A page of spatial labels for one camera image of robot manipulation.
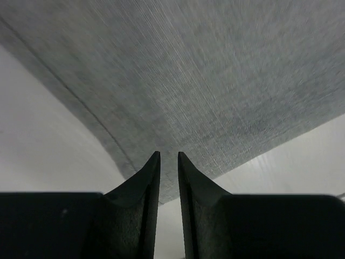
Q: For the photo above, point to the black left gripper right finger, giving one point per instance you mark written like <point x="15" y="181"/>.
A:
<point x="205" y="230"/>

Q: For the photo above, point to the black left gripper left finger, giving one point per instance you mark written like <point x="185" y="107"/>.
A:
<point x="125" y="221"/>

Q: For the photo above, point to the grey cloth napkin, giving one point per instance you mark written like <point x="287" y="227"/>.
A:
<point x="222" y="81"/>

